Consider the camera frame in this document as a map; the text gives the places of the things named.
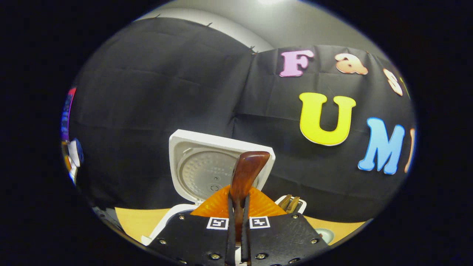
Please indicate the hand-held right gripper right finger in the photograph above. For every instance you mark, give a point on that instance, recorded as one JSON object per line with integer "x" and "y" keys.
{"x": 245, "y": 240}

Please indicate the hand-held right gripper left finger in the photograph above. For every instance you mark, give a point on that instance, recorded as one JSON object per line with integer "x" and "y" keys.
{"x": 231, "y": 240}

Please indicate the brown wooden spoon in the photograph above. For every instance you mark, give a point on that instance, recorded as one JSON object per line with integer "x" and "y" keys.
{"x": 247, "y": 170}

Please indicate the white rice cooker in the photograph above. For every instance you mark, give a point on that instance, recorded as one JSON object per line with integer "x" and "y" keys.
{"x": 207, "y": 173}

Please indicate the brown bread slice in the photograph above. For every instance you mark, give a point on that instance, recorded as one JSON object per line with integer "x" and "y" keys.
{"x": 290, "y": 203}

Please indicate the white toaster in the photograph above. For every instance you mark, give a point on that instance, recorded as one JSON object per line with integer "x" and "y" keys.
{"x": 302, "y": 204}

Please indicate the pale green plate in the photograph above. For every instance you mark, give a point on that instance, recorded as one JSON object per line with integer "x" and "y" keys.
{"x": 326, "y": 235}

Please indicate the black backdrop cloth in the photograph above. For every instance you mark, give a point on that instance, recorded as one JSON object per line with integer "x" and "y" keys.
{"x": 147, "y": 92}

